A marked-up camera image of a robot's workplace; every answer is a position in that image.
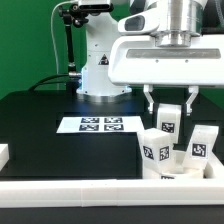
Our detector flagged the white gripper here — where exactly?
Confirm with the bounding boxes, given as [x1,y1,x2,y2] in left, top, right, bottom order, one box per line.
[108,13,224,116]

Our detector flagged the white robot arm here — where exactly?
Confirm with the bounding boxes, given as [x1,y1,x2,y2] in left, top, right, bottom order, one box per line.
[78,0,224,111]

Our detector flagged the white marker sheet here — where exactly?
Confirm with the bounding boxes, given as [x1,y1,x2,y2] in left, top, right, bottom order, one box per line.
[57,116,144,134]

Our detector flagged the white front fence bar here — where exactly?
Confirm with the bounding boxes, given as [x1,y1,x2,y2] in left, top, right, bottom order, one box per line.
[0,179,224,208]

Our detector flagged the white left fence bar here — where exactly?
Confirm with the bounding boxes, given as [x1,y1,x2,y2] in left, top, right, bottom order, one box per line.
[0,144,9,171]

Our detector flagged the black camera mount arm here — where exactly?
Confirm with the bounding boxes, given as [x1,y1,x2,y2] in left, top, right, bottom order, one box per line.
[59,4,88,95]

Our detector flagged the black cables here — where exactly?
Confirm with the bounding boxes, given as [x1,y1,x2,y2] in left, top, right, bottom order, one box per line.
[27,73,73,92]

